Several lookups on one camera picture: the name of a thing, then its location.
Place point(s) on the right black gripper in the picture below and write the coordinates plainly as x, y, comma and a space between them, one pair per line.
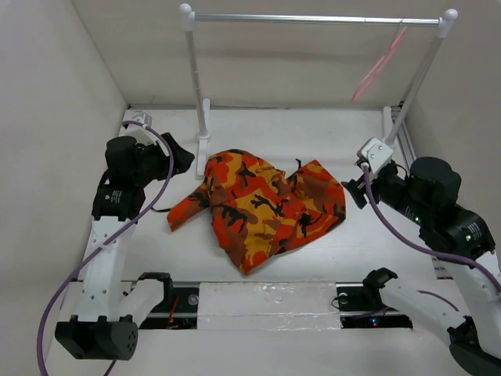
356, 188

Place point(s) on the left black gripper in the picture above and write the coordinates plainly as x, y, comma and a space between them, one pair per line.
181, 157

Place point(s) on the orange camouflage trousers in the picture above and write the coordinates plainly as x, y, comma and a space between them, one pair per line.
259, 211

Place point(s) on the pink clothes hanger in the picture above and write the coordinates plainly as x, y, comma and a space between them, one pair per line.
379, 65

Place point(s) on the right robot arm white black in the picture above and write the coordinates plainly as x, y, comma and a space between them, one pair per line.
421, 211

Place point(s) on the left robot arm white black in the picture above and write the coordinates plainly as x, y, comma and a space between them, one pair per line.
105, 323

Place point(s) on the white and silver clothes rack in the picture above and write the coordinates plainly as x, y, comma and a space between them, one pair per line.
264, 62

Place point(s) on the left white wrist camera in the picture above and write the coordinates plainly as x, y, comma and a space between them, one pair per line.
132, 125

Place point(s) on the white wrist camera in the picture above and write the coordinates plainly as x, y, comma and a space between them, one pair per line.
132, 125
375, 154

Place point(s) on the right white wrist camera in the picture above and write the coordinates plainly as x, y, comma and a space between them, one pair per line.
375, 154

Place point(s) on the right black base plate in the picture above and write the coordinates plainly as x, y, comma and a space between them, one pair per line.
356, 311

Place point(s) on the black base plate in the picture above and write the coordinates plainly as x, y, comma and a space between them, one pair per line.
178, 311
356, 311

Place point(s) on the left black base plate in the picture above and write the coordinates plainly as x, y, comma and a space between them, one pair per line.
178, 311

